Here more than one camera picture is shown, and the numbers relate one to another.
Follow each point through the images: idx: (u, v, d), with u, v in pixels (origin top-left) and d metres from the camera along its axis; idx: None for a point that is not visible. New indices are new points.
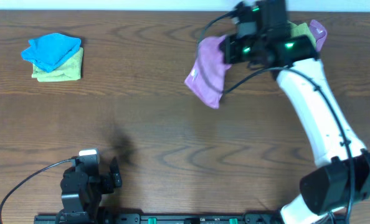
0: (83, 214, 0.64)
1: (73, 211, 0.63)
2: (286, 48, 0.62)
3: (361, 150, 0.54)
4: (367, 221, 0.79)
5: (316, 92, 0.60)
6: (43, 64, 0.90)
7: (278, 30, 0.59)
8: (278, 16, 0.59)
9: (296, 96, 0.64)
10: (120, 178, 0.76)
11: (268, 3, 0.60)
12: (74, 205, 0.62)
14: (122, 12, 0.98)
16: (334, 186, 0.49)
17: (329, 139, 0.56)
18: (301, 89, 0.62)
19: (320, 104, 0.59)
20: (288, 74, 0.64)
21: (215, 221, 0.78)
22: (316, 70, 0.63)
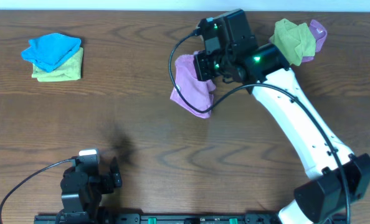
0: (83, 215, 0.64)
1: (73, 211, 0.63)
2: (255, 61, 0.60)
3: (349, 155, 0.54)
4: (367, 221, 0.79)
5: (294, 104, 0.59)
6: (43, 64, 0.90)
7: (243, 43, 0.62)
8: (238, 32, 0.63)
9: (276, 109, 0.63)
10: (120, 178, 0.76)
11: (228, 18, 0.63)
12: (74, 205, 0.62)
14: (122, 12, 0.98)
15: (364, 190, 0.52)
16: (329, 198, 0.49)
17: (315, 150, 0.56)
18: (279, 102, 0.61)
19: (299, 116, 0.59)
20: (263, 90, 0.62)
21: (215, 221, 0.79)
22: (289, 81, 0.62)
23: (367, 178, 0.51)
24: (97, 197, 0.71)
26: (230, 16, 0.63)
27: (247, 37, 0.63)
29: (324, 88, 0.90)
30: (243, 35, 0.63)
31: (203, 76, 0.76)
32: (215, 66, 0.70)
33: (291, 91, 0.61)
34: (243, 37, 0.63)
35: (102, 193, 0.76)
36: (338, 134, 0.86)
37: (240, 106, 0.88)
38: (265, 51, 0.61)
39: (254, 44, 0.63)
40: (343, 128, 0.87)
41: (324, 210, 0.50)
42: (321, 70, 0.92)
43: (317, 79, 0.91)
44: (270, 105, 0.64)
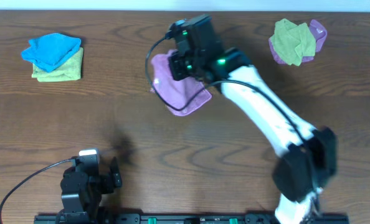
0: (83, 215, 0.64)
1: (73, 211, 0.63)
2: (221, 64, 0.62)
3: (311, 130, 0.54)
4: (367, 221, 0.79)
5: (256, 93, 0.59)
6: (43, 64, 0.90)
7: (211, 49, 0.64)
8: (206, 38, 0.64)
9: (243, 102, 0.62)
10: (120, 178, 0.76)
11: (195, 26, 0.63)
12: (73, 205, 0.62)
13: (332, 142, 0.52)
14: (122, 12, 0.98)
15: (334, 163, 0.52)
16: (296, 171, 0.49)
17: (279, 131, 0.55)
18: (244, 95, 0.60)
19: (262, 105, 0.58)
20: (228, 84, 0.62)
21: (215, 221, 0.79)
22: (249, 73, 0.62)
23: (331, 150, 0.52)
24: (97, 197, 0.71)
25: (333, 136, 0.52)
26: (198, 24, 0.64)
27: (214, 42, 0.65)
29: (324, 88, 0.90)
30: (210, 40, 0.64)
31: (177, 76, 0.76)
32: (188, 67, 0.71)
33: (251, 81, 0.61)
34: (210, 42, 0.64)
35: (102, 193, 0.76)
36: (337, 134, 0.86)
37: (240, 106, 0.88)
38: (229, 55, 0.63)
39: (220, 48, 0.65)
40: (343, 128, 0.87)
41: (299, 188, 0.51)
42: (321, 70, 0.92)
43: (317, 79, 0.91)
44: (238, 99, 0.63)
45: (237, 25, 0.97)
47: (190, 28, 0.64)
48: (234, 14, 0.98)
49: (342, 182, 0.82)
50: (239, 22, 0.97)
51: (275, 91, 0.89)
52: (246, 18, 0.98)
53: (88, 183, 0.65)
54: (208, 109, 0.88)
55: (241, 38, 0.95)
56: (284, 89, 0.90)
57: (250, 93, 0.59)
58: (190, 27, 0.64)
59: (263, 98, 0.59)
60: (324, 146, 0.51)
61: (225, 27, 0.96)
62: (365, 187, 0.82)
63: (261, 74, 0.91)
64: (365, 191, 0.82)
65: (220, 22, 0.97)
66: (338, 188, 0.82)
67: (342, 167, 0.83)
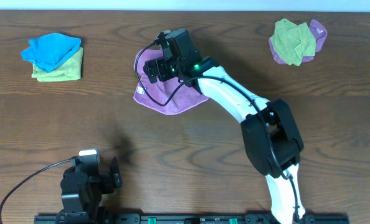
0: (83, 214, 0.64)
1: (73, 211, 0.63)
2: (196, 69, 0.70)
3: (266, 103, 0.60)
4: (367, 221, 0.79)
5: (222, 84, 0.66)
6: (42, 64, 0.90)
7: (189, 57, 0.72)
8: (185, 48, 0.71)
9: (213, 92, 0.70)
10: (120, 178, 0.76)
11: (175, 38, 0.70)
12: (73, 205, 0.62)
13: (287, 110, 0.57)
14: (122, 12, 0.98)
15: (294, 129, 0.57)
16: (256, 135, 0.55)
17: (240, 108, 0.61)
18: (212, 86, 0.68)
19: (227, 91, 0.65)
20: (203, 81, 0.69)
21: (215, 221, 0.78)
22: (217, 70, 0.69)
23: (287, 116, 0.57)
24: (97, 197, 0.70)
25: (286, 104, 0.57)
26: (178, 37, 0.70)
27: (193, 51, 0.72)
29: (324, 88, 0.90)
30: (189, 50, 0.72)
31: (162, 78, 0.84)
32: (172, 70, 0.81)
33: (217, 74, 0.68)
34: (189, 51, 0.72)
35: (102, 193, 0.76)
36: (337, 134, 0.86)
37: None
38: (204, 62, 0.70)
39: (198, 56, 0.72)
40: (343, 128, 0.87)
41: (262, 153, 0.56)
42: (321, 70, 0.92)
43: (317, 79, 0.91)
44: (207, 91, 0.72)
45: (237, 25, 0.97)
47: (170, 40, 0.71)
48: (234, 14, 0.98)
49: (343, 182, 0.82)
50: (239, 22, 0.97)
51: (275, 91, 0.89)
52: (246, 18, 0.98)
53: (88, 183, 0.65)
54: (207, 108, 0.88)
55: (241, 38, 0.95)
56: (285, 89, 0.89)
57: (217, 83, 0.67)
58: (171, 39, 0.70)
59: (228, 86, 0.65)
60: (278, 113, 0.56)
61: (225, 28, 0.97)
62: (365, 187, 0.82)
63: (261, 74, 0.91)
64: (365, 191, 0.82)
65: (220, 22, 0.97)
66: (338, 188, 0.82)
67: (342, 168, 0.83)
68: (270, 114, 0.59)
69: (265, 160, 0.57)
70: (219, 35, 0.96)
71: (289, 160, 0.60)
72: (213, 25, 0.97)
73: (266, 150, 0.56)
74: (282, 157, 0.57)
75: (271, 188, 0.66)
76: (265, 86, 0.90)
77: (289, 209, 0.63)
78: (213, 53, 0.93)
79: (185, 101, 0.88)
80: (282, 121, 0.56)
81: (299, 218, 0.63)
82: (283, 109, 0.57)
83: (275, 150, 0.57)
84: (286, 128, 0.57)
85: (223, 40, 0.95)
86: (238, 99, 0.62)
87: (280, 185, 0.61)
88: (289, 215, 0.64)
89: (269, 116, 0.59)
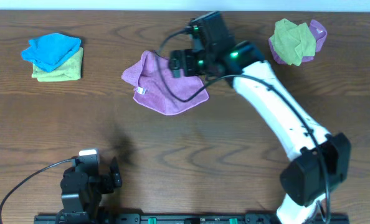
0: (83, 215, 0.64)
1: (73, 211, 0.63)
2: (232, 57, 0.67)
3: (325, 135, 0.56)
4: (367, 221, 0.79)
5: (270, 92, 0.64)
6: (43, 64, 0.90)
7: (222, 42, 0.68)
8: (217, 32, 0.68)
9: (256, 99, 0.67)
10: (120, 178, 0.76)
11: (205, 20, 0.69)
12: (73, 205, 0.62)
13: (345, 150, 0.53)
14: (122, 12, 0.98)
15: (345, 170, 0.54)
16: (309, 176, 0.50)
17: (293, 133, 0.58)
18: (256, 91, 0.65)
19: (275, 104, 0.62)
20: (243, 81, 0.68)
21: (215, 221, 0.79)
22: (264, 71, 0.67)
23: (342, 156, 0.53)
24: (96, 198, 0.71)
25: (347, 143, 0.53)
26: (207, 18, 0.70)
27: (226, 36, 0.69)
29: (324, 88, 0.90)
30: (220, 35, 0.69)
31: None
32: None
33: (265, 78, 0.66)
34: (220, 36, 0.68)
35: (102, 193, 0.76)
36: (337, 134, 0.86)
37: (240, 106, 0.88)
38: (242, 48, 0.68)
39: (232, 42, 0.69)
40: (343, 128, 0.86)
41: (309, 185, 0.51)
42: (321, 70, 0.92)
43: (317, 79, 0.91)
44: (248, 94, 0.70)
45: (237, 25, 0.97)
47: (200, 23, 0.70)
48: (233, 14, 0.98)
49: (342, 182, 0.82)
50: (239, 22, 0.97)
51: None
52: (245, 18, 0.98)
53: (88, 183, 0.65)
54: (208, 108, 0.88)
55: (241, 38, 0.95)
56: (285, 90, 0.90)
57: (265, 90, 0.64)
58: (202, 22, 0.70)
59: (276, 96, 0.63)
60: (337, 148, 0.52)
61: None
62: (365, 187, 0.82)
63: None
64: (365, 191, 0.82)
65: None
66: (338, 188, 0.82)
67: None
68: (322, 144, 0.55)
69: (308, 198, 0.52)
70: None
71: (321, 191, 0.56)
72: None
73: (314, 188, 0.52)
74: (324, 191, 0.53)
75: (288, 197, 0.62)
76: None
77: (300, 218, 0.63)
78: None
79: (185, 101, 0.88)
80: (339, 157, 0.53)
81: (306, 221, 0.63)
82: (343, 145, 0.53)
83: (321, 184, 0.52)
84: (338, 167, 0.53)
85: None
86: (290, 121, 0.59)
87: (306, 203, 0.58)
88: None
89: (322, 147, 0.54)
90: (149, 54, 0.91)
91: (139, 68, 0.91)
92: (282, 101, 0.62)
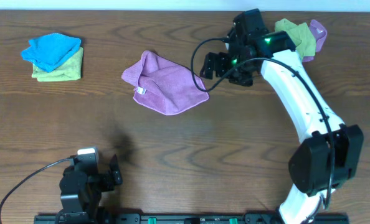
0: (83, 215, 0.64)
1: (73, 211, 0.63)
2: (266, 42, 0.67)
3: (339, 124, 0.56)
4: (367, 221, 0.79)
5: (294, 78, 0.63)
6: (43, 64, 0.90)
7: (256, 33, 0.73)
8: (254, 25, 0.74)
9: (277, 81, 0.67)
10: (120, 176, 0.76)
11: (245, 14, 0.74)
12: (73, 205, 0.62)
13: (359, 142, 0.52)
14: (122, 12, 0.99)
15: (355, 163, 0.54)
16: (316, 158, 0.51)
17: (309, 118, 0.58)
18: (281, 75, 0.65)
19: (297, 89, 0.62)
20: (269, 64, 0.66)
21: (215, 221, 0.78)
22: (293, 60, 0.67)
23: (355, 148, 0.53)
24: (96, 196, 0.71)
25: (362, 135, 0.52)
26: (247, 13, 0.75)
27: (260, 29, 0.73)
29: (324, 88, 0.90)
30: (256, 28, 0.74)
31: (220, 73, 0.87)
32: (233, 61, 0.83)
33: (292, 65, 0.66)
34: (256, 28, 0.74)
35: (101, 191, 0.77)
36: None
37: (239, 106, 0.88)
38: (276, 36, 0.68)
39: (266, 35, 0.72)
40: None
41: (316, 172, 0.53)
42: (321, 70, 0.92)
43: (317, 79, 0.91)
44: (270, 78, 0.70)
45: None
47: (240, 17, 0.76)
48: (233, 14, 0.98)
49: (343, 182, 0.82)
50: None
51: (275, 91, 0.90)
52: None
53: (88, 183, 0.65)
54: (208, 108, 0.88)
55: None
56: None
57: (289, 76, 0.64)
58: (240, 16, 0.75)
59: (299, 84, 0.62)
60: (350, 139, 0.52)
61: (225, 27, 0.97)
62: (365, 187, 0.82)
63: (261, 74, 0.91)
64: (365, 191, 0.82)
65: (220, 22, 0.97)
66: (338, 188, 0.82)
67: None
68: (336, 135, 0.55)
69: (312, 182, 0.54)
70: (219, 35, 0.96)
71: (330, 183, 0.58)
72: (213, 25, 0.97)
73: (319, 173, 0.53)
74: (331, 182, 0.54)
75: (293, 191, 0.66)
76: (265, 86, 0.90)
77: (301, 216, 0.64)
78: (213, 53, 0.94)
79: (185, 101, 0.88)
80: (349, 149, 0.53)
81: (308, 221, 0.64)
82: (357, 137, 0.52)
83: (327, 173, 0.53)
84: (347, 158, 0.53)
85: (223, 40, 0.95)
86: (309, 107, 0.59)
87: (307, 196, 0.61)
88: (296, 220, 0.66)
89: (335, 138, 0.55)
90: (149, 54, 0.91)
91: (138, 68, 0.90)
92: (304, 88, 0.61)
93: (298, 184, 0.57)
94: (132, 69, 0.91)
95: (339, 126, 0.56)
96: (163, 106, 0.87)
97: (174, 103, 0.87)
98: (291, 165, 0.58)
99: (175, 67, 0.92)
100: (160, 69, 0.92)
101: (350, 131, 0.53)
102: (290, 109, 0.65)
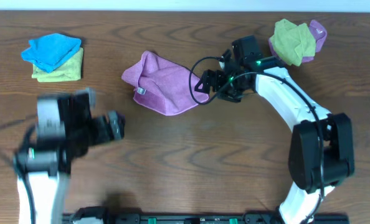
0: (61, 133, 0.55)
1: (47, 124, 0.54)
2: (258, 65, 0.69)
3: (326, 114, 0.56)
4: (367, 221, 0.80)
5: (283, 85, 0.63)
6: (43, 64, 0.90)
7: (253, 57, 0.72)
8: (251, 49, 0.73)
9: (266, 90, 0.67)
10: (119, 129, 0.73)
11: (242, 40, 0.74)
12: (49, 111, 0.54)
13: (347, 129, 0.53)
14: (122, 12, 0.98)
15: (349, 152, 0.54)
16: (306, 142, 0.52)
17: (298, 112, 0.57)
18: (271, 84, 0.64)
19: (285, 92, 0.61)
20: (261, 78, 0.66)
21: (215, 221, 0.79)
22: (280, 71, 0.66)
23: (346, 136, 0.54)
24: (79, 126, 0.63)
25: (349, 122, 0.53)
26: (244, 38, 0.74)
27: (256, 53, 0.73)
29: (324, 88, 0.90)
30: (252, 51, 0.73)
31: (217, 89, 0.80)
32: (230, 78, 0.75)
33: (279, 75, 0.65)
34: (251, 53, 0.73)
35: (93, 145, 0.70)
36: None
37: (238, 106, 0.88)
38: (268, 61, 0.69)
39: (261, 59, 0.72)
40: None
41: (309, 165, 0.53)
42: (321, 70, 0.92)
43: (317, 79, 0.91)
44: (262, 91, 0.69)
45: (237, 25, 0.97)
47: (237, 42, 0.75)
48: (233, 15, 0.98)
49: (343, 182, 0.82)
50: (239, 22, 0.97)
51: None
52: (245, 18, 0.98)
53: (67, 100, 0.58)
54: (208, 108, 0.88)
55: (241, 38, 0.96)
56: None
57: (278, 84, 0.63)
58: (238, 40, 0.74)
59: (288, 88, 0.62)
60: (337, 126, 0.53)
61: (225, 27, 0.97)
62: (365, 187, 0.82)
63: None
64: (365, 191, 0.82)
65: (220, 22, 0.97)
66: (337, 188, 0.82)
67: None
68: (327, 127, 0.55)
69: (308, 172, 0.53)
70: (219, 35, 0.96)
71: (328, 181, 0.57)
72: (213, 25, 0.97)
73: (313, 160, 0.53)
74: (327, 176, 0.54)
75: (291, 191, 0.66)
76: None
77: (301, 216, 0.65)
78: (213, 54, 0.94)
79: (185, 101, 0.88)
80: (339, 136, 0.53)
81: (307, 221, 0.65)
82: (344, 124, 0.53)
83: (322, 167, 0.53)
84: (340, 147, 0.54)
85: (223, 40, 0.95)
86: (296, 103, 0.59)
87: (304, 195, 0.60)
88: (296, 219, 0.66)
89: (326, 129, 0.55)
90: (149, 54, 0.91)
91: (138, 68, 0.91)
92: (292, 90, 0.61)
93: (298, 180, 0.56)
94: (132, 68, 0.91)
95: (326, 116, 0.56)
96: (162, 105, 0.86)
97: (173, 103, 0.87)
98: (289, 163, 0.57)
99: (175, 67, 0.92)
100: (161, 69, 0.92)
101: (337, 118, 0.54)
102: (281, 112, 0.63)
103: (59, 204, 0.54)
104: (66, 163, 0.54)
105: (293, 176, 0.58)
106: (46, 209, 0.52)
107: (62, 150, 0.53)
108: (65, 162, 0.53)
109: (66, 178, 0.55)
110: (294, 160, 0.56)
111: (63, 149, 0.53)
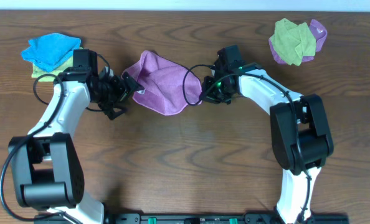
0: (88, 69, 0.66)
1: (79, 66, 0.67)
2: (240, 68, 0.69)
3: (299, 96, 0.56)
4: (367, 221, 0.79)
5: (261, 81, 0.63)
6: (42, 64, 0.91)
7: (236, 65, 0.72)
8: (234, 56, 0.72)
9: (248, 89, 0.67)
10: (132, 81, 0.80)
11: (225, 49, 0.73)
12: (82, 59, 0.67)
13: (321, 109, 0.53)
14: (121, 12, 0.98)
15: (327, 130, 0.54)
16: (281, 120, 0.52)
17: (274, 99, 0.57)
18: (250, 82, 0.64)
19: (263, 86, 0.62)
20: (242, 79, 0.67)
21: (215, 221, 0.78)
22: (258, 71, 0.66)
23: (320, 116, 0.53)
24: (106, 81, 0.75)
25: (322, 102, 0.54)
26: (227, 47, 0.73)
27: (240, 61, 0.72)
29: (324, 88, 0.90)
30: (236, 60, 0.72)
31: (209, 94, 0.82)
32: (218, 84, 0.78)
33: (256, 73, 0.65)
34: (235, 61, 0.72)
35: (107, 107, 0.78)
36: (338, 134, 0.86)
37: (238, 107, 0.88)
38: (247, 65, 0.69)
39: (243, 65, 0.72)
40: (343, 128, 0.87)
41: (288, 145, 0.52)
42: (321, 70, 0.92)
43: (317, 79, 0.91)
44: (245, 91, 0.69)
45: (237, 25, 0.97)
47: (221, 51, 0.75)
48: (233, 14, 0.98)
49: (343, 182, 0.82)
50: (239, 22, 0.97)
51: None
52: (245, 18, 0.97)
53: (97, 56, 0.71)
54: (208, 108, 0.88)
55: (241, 38, 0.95)
56: None
57: (256, 80, 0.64)
58: (222, 50, 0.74)
59: (266, 82, 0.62)
60: (311, 106, 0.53)
61: (226, 27, 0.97)
62: (365, 187, 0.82)
63: None
64: (365, 190, 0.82)
65: (220, 21, 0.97)
66: (337, 188, 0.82)
67: (341, 167, 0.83)
68: (303, 109, 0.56)
69: (288, 149, 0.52)
70: (219, 35, 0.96)
71: (313, 163, 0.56)
72: (213, 25, 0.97)
73: (293, 138, 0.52)
74: (308, 155, 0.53)
75: (284, 184, 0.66)
76: None
77: (296, 209, 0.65)
78: (213, 54, 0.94)
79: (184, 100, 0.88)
80: (314, 117, 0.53)
81: (303, 219, 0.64)
82: (317, 104, 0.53)
83: (301, 145, 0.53)
84: (316, 126, 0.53)
85: (222, 40, 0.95)
86: (272, 91, 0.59)
87: (297, 185, 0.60)
88: (294, 214, 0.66)
89: (301, 112, 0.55)
90: (149, 54, 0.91)
91: (138, 68, 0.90)
92: (270, 84, 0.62)
93: (283, 161, 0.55)
94: (131, 68, 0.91)
95: (299, 98, 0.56)
96: (161, 105, 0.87)
97: (172, 102, 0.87)
98: (273, 145, 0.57)
99: (175, 67, 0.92)
100: (160, 68, 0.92)
101: (309, 99, 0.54)
102: (263, 106, 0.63)
103: (78, 106, 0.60)
104: (92, 91, 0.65)
105: (278, 160, 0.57)
106: (71, 97, 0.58)
107: (91, 78, 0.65)
108: (92, 88, 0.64)
109: (88, 95, 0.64)
110: (276, 142, 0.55)
111: (92, 78, 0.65)
